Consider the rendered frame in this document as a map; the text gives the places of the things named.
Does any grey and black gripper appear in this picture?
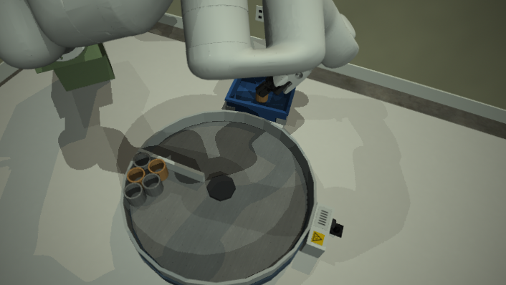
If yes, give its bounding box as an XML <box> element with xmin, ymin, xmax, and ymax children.
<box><xmin>255</xmin><ymin>70</ymin><xmax>312</xmax><ymax>97</ymax></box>

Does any bronze bushing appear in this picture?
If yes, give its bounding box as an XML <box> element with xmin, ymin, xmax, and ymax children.
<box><xmin>255</xmin><ymin>93</ymin><xmax>268</xmax><ymax>103</ymax></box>
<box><xmin>148</xmin><ymin>158</ymin><xmax>168</xmax><ymax>181</ymax></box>
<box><xmin>127</xmin><ymin>167</ymin><xmax>146</xmax><ymax>190</ymax></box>

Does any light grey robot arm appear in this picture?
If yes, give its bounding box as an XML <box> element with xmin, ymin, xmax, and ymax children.
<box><xmin>0</xmin><ymin>0</ymin><xmax>359</xmax><ymax>80</ymax></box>

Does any grey metal bushing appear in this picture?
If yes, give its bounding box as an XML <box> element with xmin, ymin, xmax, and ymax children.
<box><xmin>142</xmin><ymin>173</ymin><xmax>163</xmax><ymax>197</ymax></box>
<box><xmin>123</xmin><ymin>183</ymin><xmax>147</xmax><ymax>207</ymax></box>
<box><xmin>133</xmin><ymin>153</ymin><xmax>152</xmax><ymax>175</ymax></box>

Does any blue plastic crate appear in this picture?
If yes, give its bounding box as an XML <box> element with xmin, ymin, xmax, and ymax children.
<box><xmin>225</xmin><ymin>77</ymin><xmax>295</xmax><ymax>125</ymax></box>

